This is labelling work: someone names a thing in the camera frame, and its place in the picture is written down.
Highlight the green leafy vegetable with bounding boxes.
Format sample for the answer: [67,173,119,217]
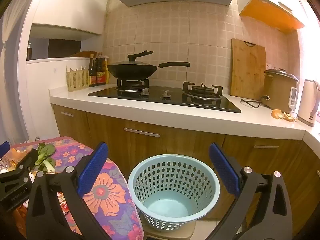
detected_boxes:
[35,142,56,166]

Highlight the orange peel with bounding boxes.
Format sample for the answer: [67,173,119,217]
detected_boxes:
[5,148,27,165]
[271,109,297,122]

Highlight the green vegetable stalk piece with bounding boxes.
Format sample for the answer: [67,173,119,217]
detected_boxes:
[37,157,55,173]

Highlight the light blue perforated trash basket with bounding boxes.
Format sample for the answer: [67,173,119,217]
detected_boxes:
[128,154,220,231]

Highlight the floral purple tablecloth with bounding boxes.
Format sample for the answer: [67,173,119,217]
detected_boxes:
[10,137,144,239]

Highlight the wooden base cabinets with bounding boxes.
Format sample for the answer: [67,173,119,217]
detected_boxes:
[53,105,319,239]

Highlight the beige utensil holder basket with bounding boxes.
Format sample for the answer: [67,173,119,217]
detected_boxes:
[66,66,89,92]

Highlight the orange peel on counter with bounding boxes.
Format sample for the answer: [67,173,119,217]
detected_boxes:
[271,109,297,122]

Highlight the dark soy sauce bottle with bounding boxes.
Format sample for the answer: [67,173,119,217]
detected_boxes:
[88,54,97,87]

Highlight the black glass gas hob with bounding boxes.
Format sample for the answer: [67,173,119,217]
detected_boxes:
[89,86,241,113]

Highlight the white electric kettle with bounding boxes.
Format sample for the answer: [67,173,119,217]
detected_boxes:
[298,79,320,127]

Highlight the dark vinegar bottle red label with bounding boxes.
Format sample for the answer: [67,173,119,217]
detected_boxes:
[95,53,106,86]

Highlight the black wok with lid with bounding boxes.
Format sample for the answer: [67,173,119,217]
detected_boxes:
[107,50,190,81]

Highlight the right burner grate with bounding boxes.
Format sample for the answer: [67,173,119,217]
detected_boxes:
[182,82,223,101]

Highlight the bamboo cutting board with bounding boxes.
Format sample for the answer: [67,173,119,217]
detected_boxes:
[230,38,266,100]

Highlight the black power cord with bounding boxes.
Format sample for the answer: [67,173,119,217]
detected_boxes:
[240,95,270,109]

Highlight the orange bottom wall cabinet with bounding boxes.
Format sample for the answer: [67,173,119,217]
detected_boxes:
[237,0,305,34]

